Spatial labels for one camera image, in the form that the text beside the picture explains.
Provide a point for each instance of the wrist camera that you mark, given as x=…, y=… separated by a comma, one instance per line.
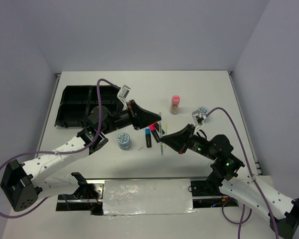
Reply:
x=123, y=92
x=198, y=118

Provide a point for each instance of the blue patterned round tin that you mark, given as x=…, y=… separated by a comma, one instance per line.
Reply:
x=124, y=141

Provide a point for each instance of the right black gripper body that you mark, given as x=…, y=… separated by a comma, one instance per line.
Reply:
x=182, y=144

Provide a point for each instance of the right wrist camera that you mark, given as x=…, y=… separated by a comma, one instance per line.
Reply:
x=198, y=118

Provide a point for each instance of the blue highlighter marker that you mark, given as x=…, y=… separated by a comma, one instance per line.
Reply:
x=148, y=138

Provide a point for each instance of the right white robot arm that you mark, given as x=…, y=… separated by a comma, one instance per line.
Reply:
x=230, y=176

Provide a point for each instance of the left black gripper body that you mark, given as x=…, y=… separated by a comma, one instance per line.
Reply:
x=136, y=120

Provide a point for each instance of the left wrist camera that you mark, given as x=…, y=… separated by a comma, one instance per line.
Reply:
x=123, y=92

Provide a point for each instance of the black compartment organizer tray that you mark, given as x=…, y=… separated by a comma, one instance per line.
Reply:
x=77, y=103

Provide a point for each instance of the pink highlighter marker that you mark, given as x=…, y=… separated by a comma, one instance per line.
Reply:
x=154, y=133

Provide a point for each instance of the pink capped small bottle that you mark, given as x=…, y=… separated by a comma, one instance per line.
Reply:
x=175, y=100

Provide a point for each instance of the silver foil covered panel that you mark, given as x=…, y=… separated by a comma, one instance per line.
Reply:
x=147, y=197

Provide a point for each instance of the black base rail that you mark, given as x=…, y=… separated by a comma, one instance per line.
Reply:
x=201, y=197

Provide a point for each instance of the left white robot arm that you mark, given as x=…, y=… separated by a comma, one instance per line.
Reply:
x=22, y=183

